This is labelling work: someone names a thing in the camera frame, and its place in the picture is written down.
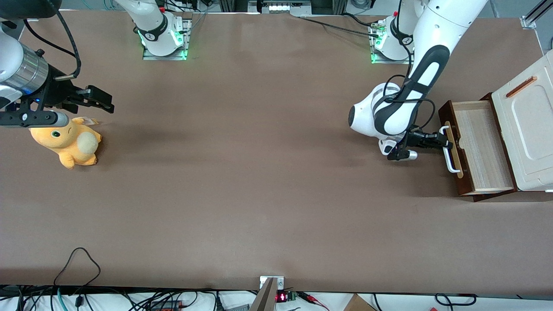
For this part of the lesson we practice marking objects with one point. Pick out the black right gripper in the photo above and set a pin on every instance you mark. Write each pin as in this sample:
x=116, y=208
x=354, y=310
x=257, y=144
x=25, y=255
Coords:
x=57, y=92

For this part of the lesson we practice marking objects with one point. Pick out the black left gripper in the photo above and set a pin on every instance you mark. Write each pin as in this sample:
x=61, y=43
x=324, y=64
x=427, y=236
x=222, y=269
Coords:
x=418, y=139

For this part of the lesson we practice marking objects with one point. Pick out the metal base plate right arm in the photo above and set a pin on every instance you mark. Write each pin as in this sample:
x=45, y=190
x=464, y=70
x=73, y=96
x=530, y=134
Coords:
x=149, y=55

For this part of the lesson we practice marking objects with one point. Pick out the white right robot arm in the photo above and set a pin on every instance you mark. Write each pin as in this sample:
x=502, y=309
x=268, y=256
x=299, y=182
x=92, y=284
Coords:
x=155, y=34

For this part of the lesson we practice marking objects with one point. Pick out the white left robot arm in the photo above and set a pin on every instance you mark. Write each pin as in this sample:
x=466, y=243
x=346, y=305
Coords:
x=440, y=26

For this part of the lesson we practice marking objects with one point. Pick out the metal base plate left arm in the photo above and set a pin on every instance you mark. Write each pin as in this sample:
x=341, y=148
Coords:
x=380, y=60

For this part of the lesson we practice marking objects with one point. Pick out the white and wood drawer cabinet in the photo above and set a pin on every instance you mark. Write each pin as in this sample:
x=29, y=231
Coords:
x=535, y=129

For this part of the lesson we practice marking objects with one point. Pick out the yellow plush toy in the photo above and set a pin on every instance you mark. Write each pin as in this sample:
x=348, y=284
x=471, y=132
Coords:
x=69, y=144

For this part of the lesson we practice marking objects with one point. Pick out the brown cardboard piece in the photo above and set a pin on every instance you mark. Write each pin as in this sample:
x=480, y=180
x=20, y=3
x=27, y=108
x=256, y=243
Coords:
x=358, y=304

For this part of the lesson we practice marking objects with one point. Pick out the white light bar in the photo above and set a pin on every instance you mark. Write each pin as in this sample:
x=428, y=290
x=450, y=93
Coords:
x=281, y=6

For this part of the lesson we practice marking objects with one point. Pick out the black and orange power device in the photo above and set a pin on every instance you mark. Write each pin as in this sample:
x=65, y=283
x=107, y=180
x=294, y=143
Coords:
x=166, y=306

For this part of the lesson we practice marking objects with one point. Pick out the circuit board red display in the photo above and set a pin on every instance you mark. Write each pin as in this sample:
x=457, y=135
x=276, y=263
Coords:
x=283, y=296

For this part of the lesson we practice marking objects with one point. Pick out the left wrist camera grey cylinder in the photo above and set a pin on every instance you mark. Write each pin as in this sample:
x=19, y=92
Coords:
x=404, y=155

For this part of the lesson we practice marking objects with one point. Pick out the wrist camera grey cylinder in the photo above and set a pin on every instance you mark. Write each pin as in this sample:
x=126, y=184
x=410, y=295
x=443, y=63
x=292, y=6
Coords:
x=404, y=155
x=43, y=119

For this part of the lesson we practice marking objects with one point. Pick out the right wrist camera grey cylinder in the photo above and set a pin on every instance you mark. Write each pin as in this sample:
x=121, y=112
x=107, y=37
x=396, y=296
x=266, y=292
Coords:
x=43, y=119

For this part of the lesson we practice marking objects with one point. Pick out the aluminium profile frame corner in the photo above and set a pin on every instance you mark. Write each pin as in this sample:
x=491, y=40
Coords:
x=533, y=17

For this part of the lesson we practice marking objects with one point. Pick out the grey metal camera mount bracket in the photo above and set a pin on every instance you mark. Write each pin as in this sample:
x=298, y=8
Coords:
x=265, y=293

